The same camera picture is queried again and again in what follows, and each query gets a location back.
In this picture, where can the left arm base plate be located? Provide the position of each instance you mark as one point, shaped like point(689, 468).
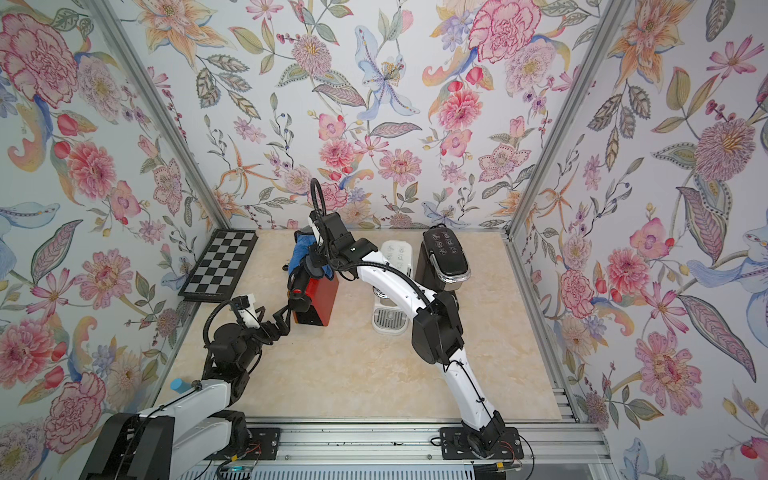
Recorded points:
point(259, 444)

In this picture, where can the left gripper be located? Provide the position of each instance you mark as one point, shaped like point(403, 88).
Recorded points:
point(284, 328)

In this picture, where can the aluminium front rail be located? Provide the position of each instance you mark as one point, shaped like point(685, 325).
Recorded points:
point(407, 441)

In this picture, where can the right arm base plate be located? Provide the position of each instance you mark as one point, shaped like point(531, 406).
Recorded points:
point(457, 443)

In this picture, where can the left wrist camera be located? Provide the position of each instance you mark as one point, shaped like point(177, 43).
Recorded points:
point(246, 313)

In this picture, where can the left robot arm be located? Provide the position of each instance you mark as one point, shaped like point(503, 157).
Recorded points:
point(201, 423)

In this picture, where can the red coffee machine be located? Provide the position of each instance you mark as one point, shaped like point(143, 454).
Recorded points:
point(311, 299)

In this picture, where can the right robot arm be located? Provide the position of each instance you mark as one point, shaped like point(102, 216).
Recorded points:
point(436, 326)

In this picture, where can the black coffee machine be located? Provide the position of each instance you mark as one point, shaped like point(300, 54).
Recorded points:
point(442, 264)

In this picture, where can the blue grey cleaning cloth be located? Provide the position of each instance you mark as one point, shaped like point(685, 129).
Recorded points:
point(306, 259)

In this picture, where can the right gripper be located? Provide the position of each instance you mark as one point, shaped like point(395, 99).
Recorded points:
point(316, 250)

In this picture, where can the black white chessboard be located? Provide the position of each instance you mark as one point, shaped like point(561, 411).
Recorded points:
point(216, 274)

